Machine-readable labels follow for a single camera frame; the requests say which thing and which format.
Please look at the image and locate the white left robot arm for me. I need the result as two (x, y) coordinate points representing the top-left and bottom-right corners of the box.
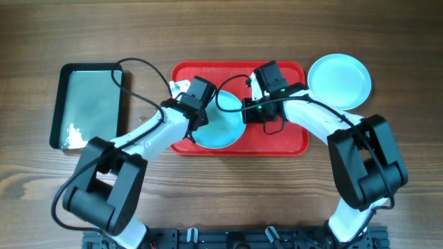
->
(53, 95), (209, 248)

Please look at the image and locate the teal plate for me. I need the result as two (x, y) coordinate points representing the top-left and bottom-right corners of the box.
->
(192, 98), (246, 149)
(307, 53), (372, 110)

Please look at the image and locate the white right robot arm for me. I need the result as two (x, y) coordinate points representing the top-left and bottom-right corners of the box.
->
(244, 81), (408, 248)

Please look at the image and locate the red plastic tray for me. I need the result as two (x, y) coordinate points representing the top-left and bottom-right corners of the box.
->
(171, 61), (309, 156)

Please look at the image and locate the black tray with water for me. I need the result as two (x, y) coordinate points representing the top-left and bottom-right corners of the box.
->
(49, 63), (124, 150)

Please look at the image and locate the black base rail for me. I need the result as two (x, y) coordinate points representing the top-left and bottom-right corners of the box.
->
(81, 226), (390, 249)

